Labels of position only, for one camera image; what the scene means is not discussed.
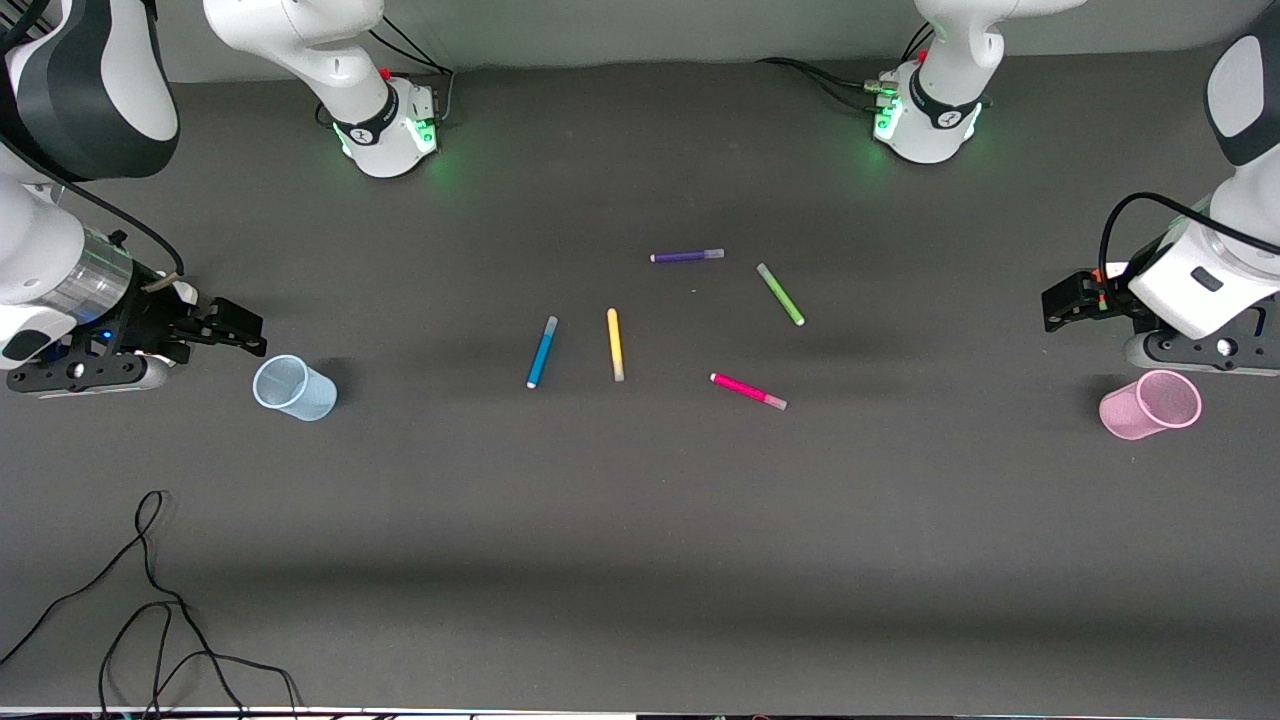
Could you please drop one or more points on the purple marker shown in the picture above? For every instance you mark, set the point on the purple marker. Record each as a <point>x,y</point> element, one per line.
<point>685,256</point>

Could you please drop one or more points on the orange and white tag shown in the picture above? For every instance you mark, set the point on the orange and white tag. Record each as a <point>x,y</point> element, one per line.
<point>1115,270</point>

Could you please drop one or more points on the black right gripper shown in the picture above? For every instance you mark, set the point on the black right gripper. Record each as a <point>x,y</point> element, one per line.
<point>150,316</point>

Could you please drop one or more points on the pink marker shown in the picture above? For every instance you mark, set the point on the pink marker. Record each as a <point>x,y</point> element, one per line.
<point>745,389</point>

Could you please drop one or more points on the blue marker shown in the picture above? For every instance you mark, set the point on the blue marker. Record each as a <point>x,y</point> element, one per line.
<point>541,353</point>

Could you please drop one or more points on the translucent blue plastic cup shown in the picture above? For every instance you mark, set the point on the translucent blue plastic cup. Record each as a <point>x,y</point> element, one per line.
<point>295,390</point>

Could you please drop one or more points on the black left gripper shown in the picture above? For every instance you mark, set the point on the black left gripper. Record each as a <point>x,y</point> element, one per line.
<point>1113,300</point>

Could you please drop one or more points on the yellow marker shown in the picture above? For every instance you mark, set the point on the yellow marker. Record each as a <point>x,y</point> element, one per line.
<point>615,345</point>

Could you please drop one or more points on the green marker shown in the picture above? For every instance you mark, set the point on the green marker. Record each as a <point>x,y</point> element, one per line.
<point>780,294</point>

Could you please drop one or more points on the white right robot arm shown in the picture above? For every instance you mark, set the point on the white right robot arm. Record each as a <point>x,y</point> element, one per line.
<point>90,80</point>

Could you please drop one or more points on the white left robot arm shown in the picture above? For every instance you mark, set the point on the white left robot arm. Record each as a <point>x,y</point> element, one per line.
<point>945,60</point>

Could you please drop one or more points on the translucent pink plastic cup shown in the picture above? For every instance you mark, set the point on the translucent pink plastic cup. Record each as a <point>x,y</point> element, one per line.
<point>1150,405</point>

